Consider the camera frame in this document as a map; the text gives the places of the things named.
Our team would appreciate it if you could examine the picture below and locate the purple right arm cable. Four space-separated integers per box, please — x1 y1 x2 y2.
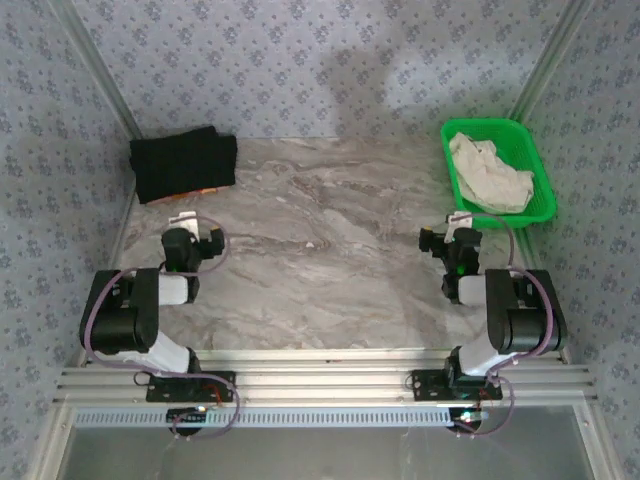
451 211 557 440

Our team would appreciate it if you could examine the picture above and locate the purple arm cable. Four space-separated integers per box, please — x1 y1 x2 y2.
451 211 557 440
81 216 242 444

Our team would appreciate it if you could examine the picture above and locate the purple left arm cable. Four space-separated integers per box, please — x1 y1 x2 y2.
81 216 242 444

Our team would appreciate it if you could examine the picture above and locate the aluminium rail frame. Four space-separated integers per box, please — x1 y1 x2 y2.
53 346 599 407

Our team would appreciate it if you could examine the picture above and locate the aluminium corner post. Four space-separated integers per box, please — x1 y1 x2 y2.
508 0 596 122
49 0 145 141

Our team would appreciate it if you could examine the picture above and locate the green plastic basket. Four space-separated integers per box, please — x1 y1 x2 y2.
440 117 558 230

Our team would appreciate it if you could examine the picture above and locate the grey slotted cable duct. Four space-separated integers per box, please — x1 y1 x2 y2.
73 406 454 429

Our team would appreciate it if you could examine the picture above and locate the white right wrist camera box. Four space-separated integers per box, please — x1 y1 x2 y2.
445 211 474 242

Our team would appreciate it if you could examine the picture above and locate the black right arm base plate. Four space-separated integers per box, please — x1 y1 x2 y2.
411 369 504 402

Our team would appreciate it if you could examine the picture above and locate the black folded t-shirt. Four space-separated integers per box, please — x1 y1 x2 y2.
129 124 239 205

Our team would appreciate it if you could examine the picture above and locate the orange folded cloth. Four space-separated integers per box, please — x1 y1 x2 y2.
148 187 219 206

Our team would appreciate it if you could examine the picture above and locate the white t-shirt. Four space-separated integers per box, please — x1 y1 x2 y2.
448 131 536 215

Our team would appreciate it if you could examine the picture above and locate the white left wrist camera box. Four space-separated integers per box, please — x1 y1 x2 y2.
168 211 199 235

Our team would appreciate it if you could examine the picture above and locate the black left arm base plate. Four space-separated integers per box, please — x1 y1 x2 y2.
145 370 237 403

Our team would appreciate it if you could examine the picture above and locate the small controller board with led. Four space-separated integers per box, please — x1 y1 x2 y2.
448 406 489 432
166 406 210 432

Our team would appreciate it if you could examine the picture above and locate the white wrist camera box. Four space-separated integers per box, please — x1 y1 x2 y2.
168 211 199 235
445 211 474 242

